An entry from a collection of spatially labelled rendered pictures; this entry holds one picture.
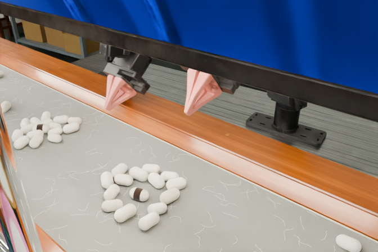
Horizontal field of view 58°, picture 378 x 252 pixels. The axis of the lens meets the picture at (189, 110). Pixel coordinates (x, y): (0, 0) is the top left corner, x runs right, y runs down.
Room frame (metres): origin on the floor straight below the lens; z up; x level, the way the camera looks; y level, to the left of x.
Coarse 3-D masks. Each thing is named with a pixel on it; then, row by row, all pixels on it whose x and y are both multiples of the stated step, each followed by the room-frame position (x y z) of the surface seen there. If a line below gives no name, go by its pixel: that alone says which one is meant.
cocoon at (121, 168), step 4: (120, 164) 0.50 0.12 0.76; (124, 164) 0.50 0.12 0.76; (116, 168) 0.49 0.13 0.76; (120, 168) 0.49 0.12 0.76; (124, 168) 0.50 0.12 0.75; (112, 172) 0.48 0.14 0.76; (116, 172) 0.48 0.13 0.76; (120, 172) 0.49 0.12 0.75; (124, 172) 0.49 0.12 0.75; (112, 176) 0.48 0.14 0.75
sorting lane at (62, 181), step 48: (0, 96) 0.83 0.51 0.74; (48, 96) 0.83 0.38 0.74; (48, 144) 0.60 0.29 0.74; (96, 144) 0.60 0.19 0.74; (144, 144) 0.60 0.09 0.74; (48, 192) 0.45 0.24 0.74; (96, 192) 0.45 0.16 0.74; (192, 192) 0.45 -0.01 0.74; (240, 192) 0.45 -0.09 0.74; (96, 240) 0.35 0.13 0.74; (144, 240) 0.35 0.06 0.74; (192, 240) 0.35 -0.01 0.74; (240, 240) 0.35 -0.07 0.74; (288, 240) 0.35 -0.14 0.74
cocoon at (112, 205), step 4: (108, 200) 0.41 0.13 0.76; (112, 200) 0.41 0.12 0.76; (116, 200) 0.41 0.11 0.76; (120, 200) 0.41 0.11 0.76; (104, 204) 0.40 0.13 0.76; (108, 204) 0.40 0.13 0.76; (112, 204) 0.40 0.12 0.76; (116, 204) 0.40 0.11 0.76; (120, 204) 0.40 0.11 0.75; (104, 208) 0.40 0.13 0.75; (108, 208) 0.40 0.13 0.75; (112, 208) 0.40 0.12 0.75; (116, 208) 0.40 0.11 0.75
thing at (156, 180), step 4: (152, 172) 0.48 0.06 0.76; (148, 176) 0.47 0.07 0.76; (152, 176) 0.47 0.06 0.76; (156, 176) 0.47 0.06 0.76; (160, 176) 0.47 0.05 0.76; (148, 180) 0.47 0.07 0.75; (152, 180) 0.46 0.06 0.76; (156, 180) 0.46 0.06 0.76; (160, 180) 0.46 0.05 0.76; (152, 184) 0.46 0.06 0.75; (156, 184) 0.45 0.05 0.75; (160, 184) 0.45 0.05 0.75
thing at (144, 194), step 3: (132, 189) 0.43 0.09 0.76; (135, 189) 0.43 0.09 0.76; (129, 192) 0.43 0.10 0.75; (132, 192) 0.43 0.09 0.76; (141, 192) 0.43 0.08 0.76; (144, 192) 0.43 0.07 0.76; (147, 192) 0.43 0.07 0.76; (132, 195) 0.43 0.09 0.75; (141, 195) 0.42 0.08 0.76; (144, 195) 0.42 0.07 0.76; (147, 195) 0.43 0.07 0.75; (132, 198) 0.43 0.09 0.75; (141, 198) 0.42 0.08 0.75; (144, 198) 0.42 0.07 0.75; (147, 198) 0.42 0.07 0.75
